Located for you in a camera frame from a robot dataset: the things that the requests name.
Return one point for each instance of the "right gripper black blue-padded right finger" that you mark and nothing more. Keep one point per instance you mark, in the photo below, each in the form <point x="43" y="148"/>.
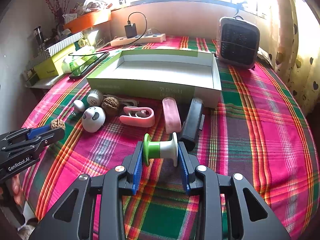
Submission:
<point x="229" y="206"/>

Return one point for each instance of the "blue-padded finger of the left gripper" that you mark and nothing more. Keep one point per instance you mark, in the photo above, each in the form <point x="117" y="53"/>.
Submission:
<point x="34" y="132"/>

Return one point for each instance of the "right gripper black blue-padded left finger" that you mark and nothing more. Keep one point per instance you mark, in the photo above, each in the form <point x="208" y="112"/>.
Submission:
<point x="92" y="206"/>

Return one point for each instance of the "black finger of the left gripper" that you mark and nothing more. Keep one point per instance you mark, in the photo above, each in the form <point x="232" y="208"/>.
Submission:
<point x="50" y="137"/>

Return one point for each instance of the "walnut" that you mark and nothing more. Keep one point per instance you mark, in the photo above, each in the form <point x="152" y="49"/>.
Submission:
<point x="110" y="105"/>
<point x="57" y="123"/>

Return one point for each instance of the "green white spool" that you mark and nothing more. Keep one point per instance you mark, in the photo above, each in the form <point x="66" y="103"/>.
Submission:
<point x="160" y="149"/>

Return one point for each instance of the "small white egg toy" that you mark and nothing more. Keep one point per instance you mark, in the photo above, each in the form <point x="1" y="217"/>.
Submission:
<point x="78" y="106"/>

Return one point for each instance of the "white panda figurine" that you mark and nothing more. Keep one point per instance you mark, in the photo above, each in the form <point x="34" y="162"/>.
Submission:
<point x="93" y="119"/>

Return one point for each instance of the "black rectangular flashlight device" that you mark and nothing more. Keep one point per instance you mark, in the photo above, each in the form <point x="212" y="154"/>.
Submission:
<point x="191" y="126"/>

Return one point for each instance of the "white round plug cap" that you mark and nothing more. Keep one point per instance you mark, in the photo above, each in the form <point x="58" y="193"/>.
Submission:
<point x="95" y="97"/>

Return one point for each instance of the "pink oblong case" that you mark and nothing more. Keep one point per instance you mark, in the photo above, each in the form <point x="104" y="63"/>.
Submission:
<point x="171" y="115"/>

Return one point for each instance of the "pink white clip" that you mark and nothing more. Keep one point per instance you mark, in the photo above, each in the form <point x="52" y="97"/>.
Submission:
<point x="138" y="116"/>

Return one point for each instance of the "yellow green box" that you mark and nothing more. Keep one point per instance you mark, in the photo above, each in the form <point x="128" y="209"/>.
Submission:
<point x="50" y="66"/>

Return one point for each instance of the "plaid bed cover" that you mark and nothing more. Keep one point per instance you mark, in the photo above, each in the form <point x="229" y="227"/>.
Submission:
<point x="257" y="129"/>

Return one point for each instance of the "green tissue pack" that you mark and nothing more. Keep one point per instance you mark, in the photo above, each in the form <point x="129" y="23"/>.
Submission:
<point x="79" y="57"/>

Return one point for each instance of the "striped white box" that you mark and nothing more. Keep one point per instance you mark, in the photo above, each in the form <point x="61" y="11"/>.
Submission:
<point x="54" y="49"/>

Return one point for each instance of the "green white cardboard box tray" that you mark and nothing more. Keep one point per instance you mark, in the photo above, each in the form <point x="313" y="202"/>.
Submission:
<point x="160" y="73"/>

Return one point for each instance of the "red dried flower branches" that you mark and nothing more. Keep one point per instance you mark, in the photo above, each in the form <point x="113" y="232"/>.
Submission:
<point x="56" y="0"/>

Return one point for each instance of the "orange plastic tray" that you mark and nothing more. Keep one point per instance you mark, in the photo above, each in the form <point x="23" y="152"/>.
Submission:
<point x="88" y="20"/>

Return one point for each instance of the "black charger adapter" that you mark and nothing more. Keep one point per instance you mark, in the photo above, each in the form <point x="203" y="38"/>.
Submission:
<point x="130" y="30"/>

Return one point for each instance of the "grey black portable heater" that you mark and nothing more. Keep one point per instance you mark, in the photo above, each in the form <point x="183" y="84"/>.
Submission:
<point x="237" y="42"/>

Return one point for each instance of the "white power strip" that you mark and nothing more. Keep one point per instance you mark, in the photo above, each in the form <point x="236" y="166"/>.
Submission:
<point x="154" y="38"/>

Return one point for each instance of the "black hook on sill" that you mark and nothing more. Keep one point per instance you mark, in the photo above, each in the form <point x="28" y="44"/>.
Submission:
<point x="240" y="6"/>

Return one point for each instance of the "cream heart-pattern curtain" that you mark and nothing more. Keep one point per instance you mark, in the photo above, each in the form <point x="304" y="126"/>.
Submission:
<point x="297" y="59"/>

